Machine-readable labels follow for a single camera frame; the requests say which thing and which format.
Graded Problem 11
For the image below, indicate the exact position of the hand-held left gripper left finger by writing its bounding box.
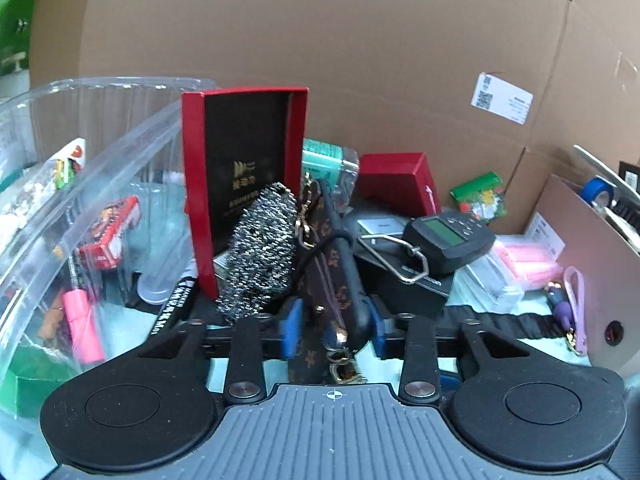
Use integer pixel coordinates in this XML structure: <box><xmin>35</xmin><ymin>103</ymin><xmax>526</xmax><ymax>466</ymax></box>
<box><xmin>137</xmin><ymin>297</ymin><xmax>304</xmax><ymax>406</ymax></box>

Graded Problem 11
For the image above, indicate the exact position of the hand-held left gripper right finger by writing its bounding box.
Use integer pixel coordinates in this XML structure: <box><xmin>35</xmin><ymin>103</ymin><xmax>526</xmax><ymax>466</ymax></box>
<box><xmin>367</xmin><ymin>296</ymin><xmax>538</xmax><ymax>405</ymax></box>

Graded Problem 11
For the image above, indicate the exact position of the brown patterned pouch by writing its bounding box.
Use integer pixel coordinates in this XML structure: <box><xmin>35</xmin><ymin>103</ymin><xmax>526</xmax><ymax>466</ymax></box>
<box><xmin>287</xmin><ymin>179</ymin><xmax>376</xmax><ymax>387</ymax></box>

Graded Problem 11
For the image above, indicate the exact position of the green box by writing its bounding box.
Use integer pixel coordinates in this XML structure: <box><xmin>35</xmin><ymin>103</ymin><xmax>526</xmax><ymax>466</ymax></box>
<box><xmin>14</xmin><ymin>359</ymin><xmax>97</xmax><ymax>420</ymax></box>

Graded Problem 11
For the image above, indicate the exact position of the clear plastic container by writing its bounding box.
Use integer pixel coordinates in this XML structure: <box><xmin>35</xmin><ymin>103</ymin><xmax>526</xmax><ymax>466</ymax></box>
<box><xmin>0</xmin><ymin>76</ymin><xmax>217</xmax><ymax>428</ymax></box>

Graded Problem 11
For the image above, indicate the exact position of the teal desktop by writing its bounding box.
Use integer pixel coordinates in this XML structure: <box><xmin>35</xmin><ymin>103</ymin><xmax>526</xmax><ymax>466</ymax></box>
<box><xmin>200</xmin><ymin>280</ymin><xmax>596</xmax><ymax>401</ymax></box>

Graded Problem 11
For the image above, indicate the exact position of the black flat box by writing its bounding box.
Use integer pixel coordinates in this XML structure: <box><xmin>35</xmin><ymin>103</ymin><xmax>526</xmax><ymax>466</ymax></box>
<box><xmin>350</xmin><ymin>249</ymin><xmax>454</xmax><ymax>319</ymax></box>

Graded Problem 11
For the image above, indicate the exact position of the black silver sequin pouch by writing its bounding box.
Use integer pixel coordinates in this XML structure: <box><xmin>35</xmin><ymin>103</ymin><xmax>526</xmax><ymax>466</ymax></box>
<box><xmin>215</xmin><ymin>182</ymin><xmax>299</xmax><ymax>325</ymax></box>

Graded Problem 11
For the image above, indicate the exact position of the silver flat device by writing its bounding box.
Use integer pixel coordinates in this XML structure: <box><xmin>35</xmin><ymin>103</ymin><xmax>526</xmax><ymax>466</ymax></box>
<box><xmin>357</xmin><ymin>216</ymin><xmax>407</xmax><ymax>239</ymax></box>

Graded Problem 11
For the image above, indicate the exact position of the black digital hanging scale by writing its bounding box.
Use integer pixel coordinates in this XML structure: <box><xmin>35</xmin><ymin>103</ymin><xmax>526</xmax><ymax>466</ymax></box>
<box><xmin>357</xmin><ymin>213</ymin><xmax>496</xmax><ymax>286</ymax></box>

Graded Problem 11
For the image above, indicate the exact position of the black band with white print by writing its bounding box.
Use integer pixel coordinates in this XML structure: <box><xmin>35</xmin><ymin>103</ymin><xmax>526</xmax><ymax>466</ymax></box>
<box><xmin>149</xmin><ymin>274</ymin><xmax>200</xmax><ymax>347</ymax></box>

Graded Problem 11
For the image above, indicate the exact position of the small clear cup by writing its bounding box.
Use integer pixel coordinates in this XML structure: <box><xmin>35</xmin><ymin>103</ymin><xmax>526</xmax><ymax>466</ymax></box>
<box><xmin>137</xmin><ymin>266</ymin><xmax>177</xmax><ymax>307</ymax></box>

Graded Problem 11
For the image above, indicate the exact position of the black elastic band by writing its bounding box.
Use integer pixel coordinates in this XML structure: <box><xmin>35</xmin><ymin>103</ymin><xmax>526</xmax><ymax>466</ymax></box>
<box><xmin>439</xmin><ymin>305</ymin><xmax>567</xmax><ymax>347</ymax></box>

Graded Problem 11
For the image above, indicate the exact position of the small red box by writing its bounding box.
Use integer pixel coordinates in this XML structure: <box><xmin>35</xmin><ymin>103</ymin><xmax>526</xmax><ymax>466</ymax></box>
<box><xmin>357</xmin><ymin>152</ymin><xmax>442</xmax><ymax>217</ymax></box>

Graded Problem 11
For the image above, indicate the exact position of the clear box of pink packets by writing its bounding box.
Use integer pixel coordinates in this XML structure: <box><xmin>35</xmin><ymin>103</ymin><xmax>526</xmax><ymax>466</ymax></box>
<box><xmin>449</xmin><ymin>239</ymin><xmax>567</xmax><ymax>314</ymax></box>

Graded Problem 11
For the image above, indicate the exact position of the green snack packet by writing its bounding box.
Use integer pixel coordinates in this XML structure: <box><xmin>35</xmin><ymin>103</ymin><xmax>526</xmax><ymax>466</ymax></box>
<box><xmin>449</xmin><ymin>172</ymin><xmax>506</xmax><ymax>222</ymax></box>

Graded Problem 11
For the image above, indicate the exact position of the green tin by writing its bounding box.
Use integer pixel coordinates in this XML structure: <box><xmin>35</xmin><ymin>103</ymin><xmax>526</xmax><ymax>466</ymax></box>
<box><xmin>302</xmin><ymin>138</ymin><xmax>360</xmax><ymax>211</ymax></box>

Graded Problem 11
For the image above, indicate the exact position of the red box with black inside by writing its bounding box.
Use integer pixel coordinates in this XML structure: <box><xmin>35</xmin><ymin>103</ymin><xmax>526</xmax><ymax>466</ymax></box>
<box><xmin>181</xmin><ymin>87</ymin><xmax>310</xmax><ymax>300</ymax></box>

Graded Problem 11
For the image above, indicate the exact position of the red toy bus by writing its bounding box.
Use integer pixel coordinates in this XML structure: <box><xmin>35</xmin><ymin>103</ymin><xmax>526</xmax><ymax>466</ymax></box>
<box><xmin>77</xmin><ymin>195</ymin><xmax>141</xmax><ymax>273</ymax></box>

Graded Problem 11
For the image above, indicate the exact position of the pink highlighter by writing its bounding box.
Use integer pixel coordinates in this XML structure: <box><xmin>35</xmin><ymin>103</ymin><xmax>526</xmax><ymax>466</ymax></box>
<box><xmin>62</xmin><ymin>289</ymin><xmax>107</xmax><ymax>364</ymax></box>

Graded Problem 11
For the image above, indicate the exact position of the small cardboard box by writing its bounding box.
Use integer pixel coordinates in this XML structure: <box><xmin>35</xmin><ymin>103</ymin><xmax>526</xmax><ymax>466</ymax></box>
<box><xmin>522</xmin><ymin>173</ymin><xmax>640</xmax><ymax>377</ymax></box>

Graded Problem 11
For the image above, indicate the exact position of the blue tape roll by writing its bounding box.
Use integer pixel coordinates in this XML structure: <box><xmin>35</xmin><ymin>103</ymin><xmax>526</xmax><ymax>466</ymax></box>
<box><xmin>581</xmin><ymin>177</ymin><xmax>615</xmax><ymax>207</ymax></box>

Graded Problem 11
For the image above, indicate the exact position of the white shipping label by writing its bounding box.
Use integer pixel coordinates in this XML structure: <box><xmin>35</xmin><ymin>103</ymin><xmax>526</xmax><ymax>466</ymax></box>
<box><xmin>470</xmin><ymin>72</ymin><xmax>534</xmax><ymax>125</ymax></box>

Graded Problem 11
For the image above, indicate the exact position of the colourful snack packet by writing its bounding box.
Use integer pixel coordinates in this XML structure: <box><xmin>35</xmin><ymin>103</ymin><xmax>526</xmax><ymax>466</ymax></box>
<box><xmin>49</xmin><ymin>139</ymin><xmax>87</xmax><ymax>192</ymax></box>

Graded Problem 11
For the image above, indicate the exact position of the grey metal blade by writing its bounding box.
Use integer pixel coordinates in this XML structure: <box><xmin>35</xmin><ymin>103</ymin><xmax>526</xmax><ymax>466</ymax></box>
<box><xmin>573</xmin><ymin>144</ymin><xmax>640</xmax><ymax>202</ymax></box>

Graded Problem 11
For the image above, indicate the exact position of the large cardboard box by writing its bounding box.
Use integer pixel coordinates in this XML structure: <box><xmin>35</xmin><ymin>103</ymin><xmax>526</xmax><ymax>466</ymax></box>
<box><xmin>27</xmin><ymin>0</ymin><xmax>640</xmax><ymax>241</ymax></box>

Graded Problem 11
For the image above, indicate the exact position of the green bag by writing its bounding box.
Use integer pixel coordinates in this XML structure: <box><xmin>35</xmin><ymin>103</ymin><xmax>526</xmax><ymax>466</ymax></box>
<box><xmin>0</xmin><ymin>0</ymin><xmax>42</xmax><ymax>77</ymax></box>

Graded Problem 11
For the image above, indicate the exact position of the purple strap keychain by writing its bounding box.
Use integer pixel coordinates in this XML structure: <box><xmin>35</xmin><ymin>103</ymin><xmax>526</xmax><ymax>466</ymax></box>
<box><xmin>547</xmin><ymin>267</ymin><xmax>589</xmax><ymax>357</ymax></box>

